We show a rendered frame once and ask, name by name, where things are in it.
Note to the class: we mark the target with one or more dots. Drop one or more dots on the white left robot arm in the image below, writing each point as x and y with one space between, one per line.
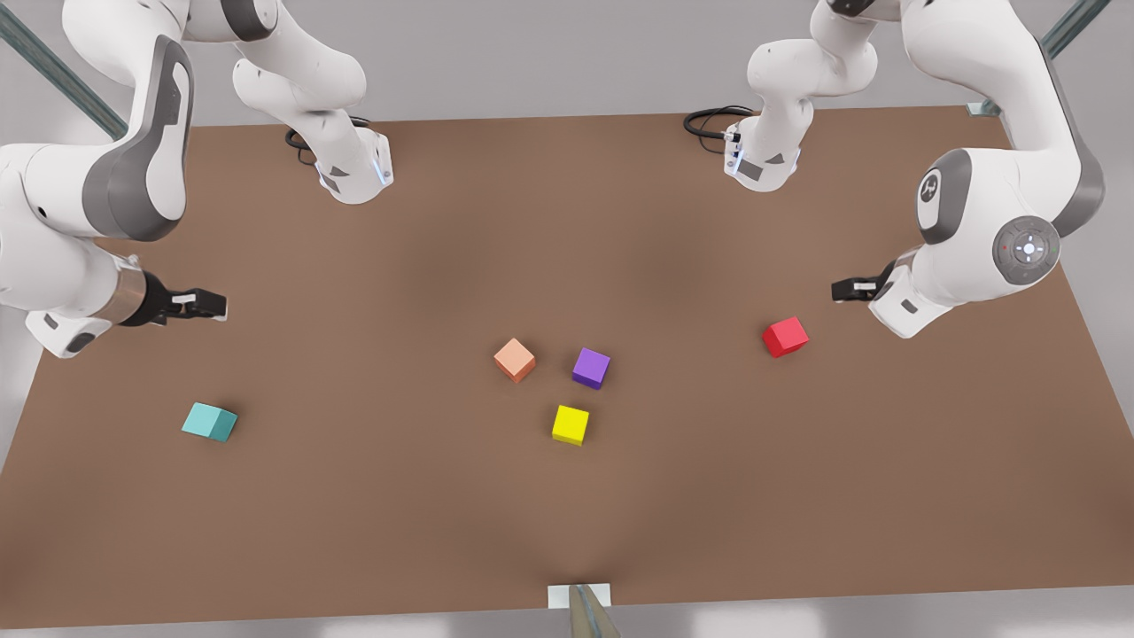
1001 213

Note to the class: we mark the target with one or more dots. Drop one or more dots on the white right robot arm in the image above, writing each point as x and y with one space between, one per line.
133 168

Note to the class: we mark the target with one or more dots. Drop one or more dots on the red wooden cube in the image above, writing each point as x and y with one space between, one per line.
785 338

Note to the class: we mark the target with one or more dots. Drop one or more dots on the teal blue wooden cube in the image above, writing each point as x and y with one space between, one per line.
209 423

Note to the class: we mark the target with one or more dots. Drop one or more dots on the purple wooden cube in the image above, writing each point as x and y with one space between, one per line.
591 368

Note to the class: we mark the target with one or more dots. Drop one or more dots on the yellow wooden cube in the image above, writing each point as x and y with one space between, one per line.
570 425

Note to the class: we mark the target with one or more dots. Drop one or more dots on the salmon orange wooden cube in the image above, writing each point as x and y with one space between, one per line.
515 360

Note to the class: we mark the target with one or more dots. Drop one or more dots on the pale post foot plate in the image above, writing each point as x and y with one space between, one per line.
975 108
558 595

